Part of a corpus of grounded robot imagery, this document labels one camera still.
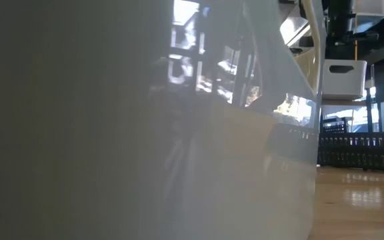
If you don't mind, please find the white plastic storage bin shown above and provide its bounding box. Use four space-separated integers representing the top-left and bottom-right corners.
0 0 327 240
321 59 368 101

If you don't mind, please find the grey ceiling air duct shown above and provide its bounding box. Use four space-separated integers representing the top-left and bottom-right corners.
353 0 384 34

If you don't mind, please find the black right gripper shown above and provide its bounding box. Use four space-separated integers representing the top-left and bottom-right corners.
325 0 379 47

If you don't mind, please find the black plastic slotted basket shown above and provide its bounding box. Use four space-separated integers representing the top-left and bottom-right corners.
317 131 384 174

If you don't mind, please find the black mesh tray on stand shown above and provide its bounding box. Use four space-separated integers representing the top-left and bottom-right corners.
321 117 349 134

